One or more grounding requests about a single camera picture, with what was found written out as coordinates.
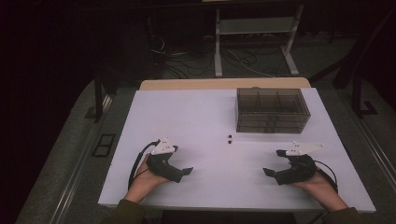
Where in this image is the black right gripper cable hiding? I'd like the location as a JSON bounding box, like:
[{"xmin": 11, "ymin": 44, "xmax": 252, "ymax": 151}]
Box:
[{"xmin": 313, "ymin": 160, "xmax": 339, "ymax": 193}]

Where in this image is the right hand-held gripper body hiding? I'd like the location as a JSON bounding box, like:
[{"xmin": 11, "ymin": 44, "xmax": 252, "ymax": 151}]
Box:
[{"xmin": 277, "ymin": 140, "xmax": 327, "ymax": 187}]

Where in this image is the tangle of floor cables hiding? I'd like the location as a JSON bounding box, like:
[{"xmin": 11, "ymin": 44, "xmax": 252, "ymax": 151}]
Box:
[{"xmin": 148, "ymin": 33, "xmax": 276, "ymax": 79}]

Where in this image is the smoky transparent storage box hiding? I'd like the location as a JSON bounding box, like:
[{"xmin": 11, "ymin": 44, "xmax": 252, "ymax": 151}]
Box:
[{"xmin": 235, "ymin": 87, "xmax": 312, "ymax": 134}]

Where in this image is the white metal stand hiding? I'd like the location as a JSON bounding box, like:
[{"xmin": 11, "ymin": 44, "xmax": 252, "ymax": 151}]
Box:
[{"xmin": 213, "ymin": 3, "xmax": 304, "ymax": 78}]

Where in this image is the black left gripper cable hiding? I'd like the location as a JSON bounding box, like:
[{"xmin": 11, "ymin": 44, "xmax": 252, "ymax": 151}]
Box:
[{"xmin": 127, "ymin": 140, "xmax": 162, "ymax": 190}]

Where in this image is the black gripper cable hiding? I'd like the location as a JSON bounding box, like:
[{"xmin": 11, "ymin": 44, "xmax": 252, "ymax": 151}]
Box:
[
  {"xmin": 313, "ymin": 160, "xmax": 339, "ymax": 193},
  {"xmin": 127, "ymin": 140, "xmax": 162, "ymax": 190}
]

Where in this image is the wooden table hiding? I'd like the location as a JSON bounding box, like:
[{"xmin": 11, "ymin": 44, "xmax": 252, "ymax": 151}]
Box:
[{"xmin": 138, "ymin": 77, "xmax": 312, "ymax": 91}]

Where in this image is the person's right hand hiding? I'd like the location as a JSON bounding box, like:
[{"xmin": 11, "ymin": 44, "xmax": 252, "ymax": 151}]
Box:
[{"xmin": 291, "ymin": 169, "xmax": 348, "ymax": 213}]

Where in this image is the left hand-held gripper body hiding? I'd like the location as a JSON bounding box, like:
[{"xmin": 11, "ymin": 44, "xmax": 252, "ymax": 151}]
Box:
[{"xmin": 146, "ymin": 137, "xmax": 179, "ymax": 177}]

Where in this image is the black stand with foot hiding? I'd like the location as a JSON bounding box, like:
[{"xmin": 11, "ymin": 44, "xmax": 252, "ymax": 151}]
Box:
[
  {"xmin": 84, "ymin": 66, "xmax": 114, "ymax": 124},
  {"xmin": 350, "ymin": 73, "xmax": 379, "ymax": 119}
]

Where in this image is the person's left hand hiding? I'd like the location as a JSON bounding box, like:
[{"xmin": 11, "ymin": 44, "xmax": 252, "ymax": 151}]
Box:
[{"xmin": 123, "ymin": 154, "xmax": 171, "ymax": 205}]

